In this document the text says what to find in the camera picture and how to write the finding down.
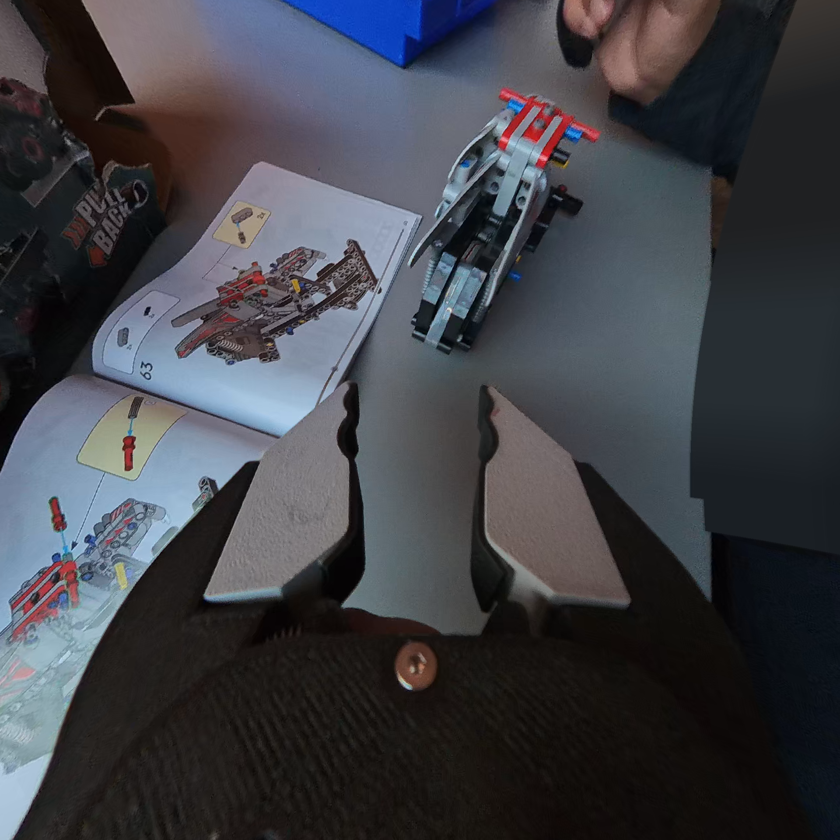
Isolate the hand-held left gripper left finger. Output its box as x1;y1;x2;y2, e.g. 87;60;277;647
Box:
202;382;366;606

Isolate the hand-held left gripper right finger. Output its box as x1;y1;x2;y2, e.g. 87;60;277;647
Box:
469;385;632;637

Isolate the grey red lego truck model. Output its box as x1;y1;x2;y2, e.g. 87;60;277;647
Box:
408;87;601;355

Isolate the person's right forearm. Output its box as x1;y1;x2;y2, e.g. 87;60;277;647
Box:
607;0;796;179

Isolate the lego instruction booklet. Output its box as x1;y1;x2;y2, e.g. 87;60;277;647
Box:
0;161;424;775

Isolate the dark lego set box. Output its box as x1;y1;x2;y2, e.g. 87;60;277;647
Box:
0;75;169;421

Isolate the person's right hand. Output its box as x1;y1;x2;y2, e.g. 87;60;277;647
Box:
562;0;744;106

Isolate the person's leg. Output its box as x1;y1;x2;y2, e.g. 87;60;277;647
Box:
712;533;840;840

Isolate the brown cardboard box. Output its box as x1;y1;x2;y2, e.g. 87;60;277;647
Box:
26;0;175;217

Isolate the blue plastic bin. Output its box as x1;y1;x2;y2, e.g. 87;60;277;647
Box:
282;0;501;69

